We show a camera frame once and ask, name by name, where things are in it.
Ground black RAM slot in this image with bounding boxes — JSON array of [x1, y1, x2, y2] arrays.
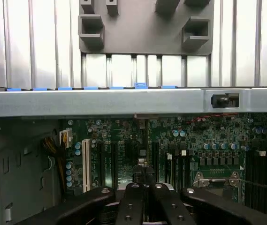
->
[[245, 150, 258, 200], [257, 150, 267, 202], [180, 150, 188, 188], [165, 152, 173, 188]]

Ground installed RAM stick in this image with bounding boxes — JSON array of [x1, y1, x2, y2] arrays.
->
[[173, 152, 180, 188]]

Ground long black expansion slot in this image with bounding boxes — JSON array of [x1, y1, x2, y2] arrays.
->
[[153, 142, 159, 185], [98, 142, 106, 188]]

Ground short black expansion slot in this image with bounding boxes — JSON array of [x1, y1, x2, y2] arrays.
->
[[111, 142, 118, 188]]

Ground CPU socket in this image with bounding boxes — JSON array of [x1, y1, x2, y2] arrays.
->
[[192, 164, 244, 196]]

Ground white expansion slot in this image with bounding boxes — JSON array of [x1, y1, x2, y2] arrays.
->
[[81, 138, 91, 192]]

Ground green motherboard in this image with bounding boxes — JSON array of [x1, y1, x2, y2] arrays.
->
[[58, 112, 267, 211]]

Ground white power connector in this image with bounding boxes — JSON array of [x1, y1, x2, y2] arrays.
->
[[59, 128, 73, 149]]

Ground thin metal locking lever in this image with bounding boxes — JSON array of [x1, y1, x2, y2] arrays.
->
[[237, 179, 267, 189]]

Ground black and silver PC case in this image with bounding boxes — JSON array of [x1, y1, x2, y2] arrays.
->
[[0, 85, 267, 225]]

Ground black case rim plug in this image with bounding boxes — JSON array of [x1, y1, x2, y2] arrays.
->
[[210, 93, 230, 109]]

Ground blue card retention bar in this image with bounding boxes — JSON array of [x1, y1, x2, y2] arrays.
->
[[6, 86, 178, 92]]

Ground grey parts rack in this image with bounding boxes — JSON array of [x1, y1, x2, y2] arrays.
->
[[78, 0, 213, 56]]

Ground yellow and black supply wires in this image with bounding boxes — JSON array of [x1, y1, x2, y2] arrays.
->
[[41, 137, 66, 196]]

